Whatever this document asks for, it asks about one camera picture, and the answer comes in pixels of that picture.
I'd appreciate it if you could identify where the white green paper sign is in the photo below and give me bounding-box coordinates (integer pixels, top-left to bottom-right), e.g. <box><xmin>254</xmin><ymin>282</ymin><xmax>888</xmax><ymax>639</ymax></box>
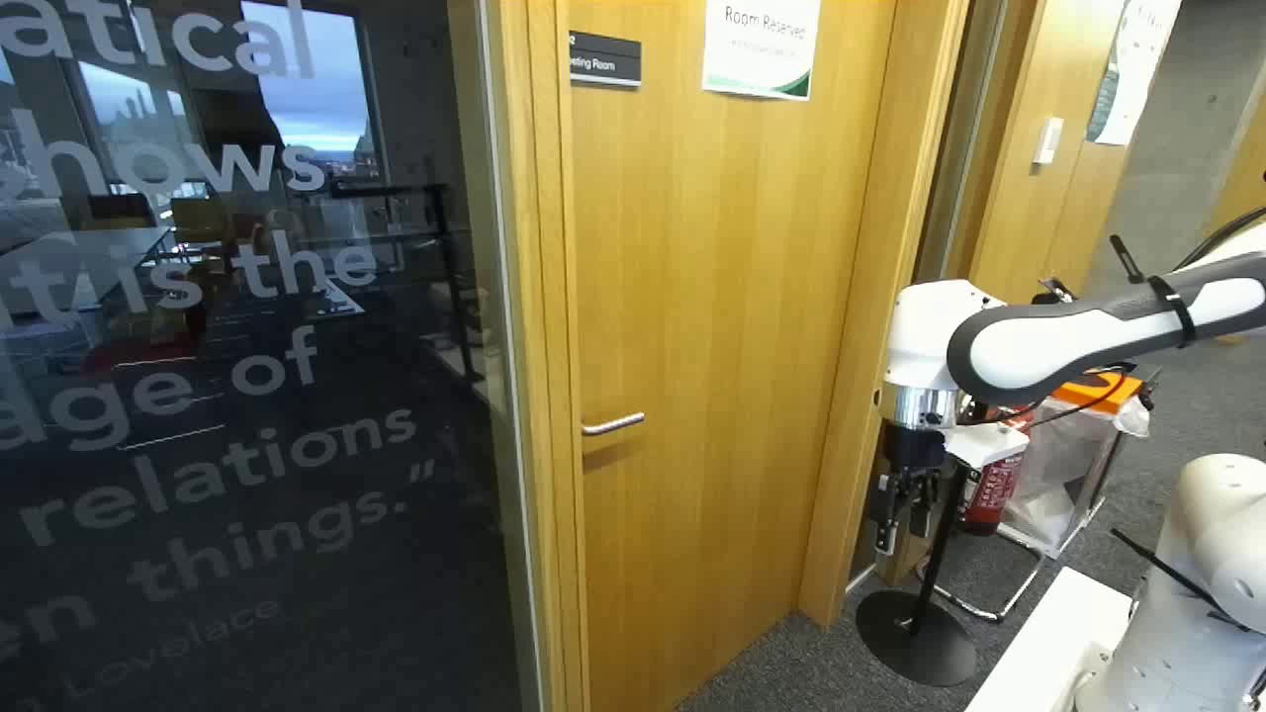
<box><xmin>701</xmin><ymin>0</ymin><xmax>823</xmax><ymax>101</ymax></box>

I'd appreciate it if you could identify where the dark glass panel with lettering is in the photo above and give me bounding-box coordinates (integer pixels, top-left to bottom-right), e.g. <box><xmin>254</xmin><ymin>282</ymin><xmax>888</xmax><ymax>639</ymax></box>
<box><xmin>0</xmin><ymin>0</ymin><xmax>523</xmax><ymax>712</ymax></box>

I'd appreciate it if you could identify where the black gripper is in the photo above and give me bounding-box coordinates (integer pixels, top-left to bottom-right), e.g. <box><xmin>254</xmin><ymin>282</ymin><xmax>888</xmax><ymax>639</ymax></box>
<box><xmin>888</xmin><ymin>428</ymin><xmax>946</xmax><ymax>529</ymax></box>

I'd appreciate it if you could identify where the wooden door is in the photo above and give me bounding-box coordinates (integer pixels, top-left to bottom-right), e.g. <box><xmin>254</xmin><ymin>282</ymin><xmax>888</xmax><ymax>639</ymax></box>
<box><xmin>569</xmin><ymin>0</ymin><xmax>897</xmax><ymax>712</ymax></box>

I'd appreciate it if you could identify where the black door name plate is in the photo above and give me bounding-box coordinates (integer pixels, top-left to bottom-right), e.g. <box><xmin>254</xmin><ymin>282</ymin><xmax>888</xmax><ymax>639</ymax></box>
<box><xmin>569</xmin><ymin>30</ymin><xmax>641</xmax><ymax>90</ymax></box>

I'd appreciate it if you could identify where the red fire extinguisher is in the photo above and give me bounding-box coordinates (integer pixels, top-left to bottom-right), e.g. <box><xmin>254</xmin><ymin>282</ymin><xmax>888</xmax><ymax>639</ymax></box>
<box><xmin>964</xmin><ymin>457</ymin><xmax>1022</xmax><ymax>532</ymax></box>

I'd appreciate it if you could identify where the silver metal door handle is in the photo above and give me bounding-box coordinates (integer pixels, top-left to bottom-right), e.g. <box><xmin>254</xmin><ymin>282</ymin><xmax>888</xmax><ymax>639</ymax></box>
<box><xmin>582</xmin><ymin>409</ymin><xmax>647</xmax><ymax>437</ymax></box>

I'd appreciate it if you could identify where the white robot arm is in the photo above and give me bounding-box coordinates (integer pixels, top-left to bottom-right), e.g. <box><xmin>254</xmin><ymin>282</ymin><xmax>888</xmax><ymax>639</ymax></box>
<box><xmin>884</xmin><ymin>221</ymin><xmax>1266</xmax><ymax>712</ymax></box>

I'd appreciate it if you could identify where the white wall switch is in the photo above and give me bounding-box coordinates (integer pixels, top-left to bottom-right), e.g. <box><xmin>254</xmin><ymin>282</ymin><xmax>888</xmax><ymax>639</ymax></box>
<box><xmin>1032</xmin><ymin>115</ymin><xmax>1065</xmax><ymax>167</ymax></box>

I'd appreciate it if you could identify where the wire frame bin with bag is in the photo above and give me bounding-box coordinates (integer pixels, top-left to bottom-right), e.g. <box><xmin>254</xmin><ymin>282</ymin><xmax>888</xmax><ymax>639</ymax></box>
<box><xmin>939</xmin><ymin>371</ymin><xmax>1150</xmax><ymax>623</ymax></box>

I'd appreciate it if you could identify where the white wall poster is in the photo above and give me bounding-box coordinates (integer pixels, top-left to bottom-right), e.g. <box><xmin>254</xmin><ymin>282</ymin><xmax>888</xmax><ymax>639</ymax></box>
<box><xmin>1087</xmin><ymin>0</ymin><xmax>1185</xmax><ymax>144</ymax></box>

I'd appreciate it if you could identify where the black round-base stand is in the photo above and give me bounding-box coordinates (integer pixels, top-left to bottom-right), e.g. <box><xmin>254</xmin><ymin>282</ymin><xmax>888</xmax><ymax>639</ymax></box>
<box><xmin>855</xmin><ymin>463</ymin><xmax>982</xmax><ymax>689</ymax></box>

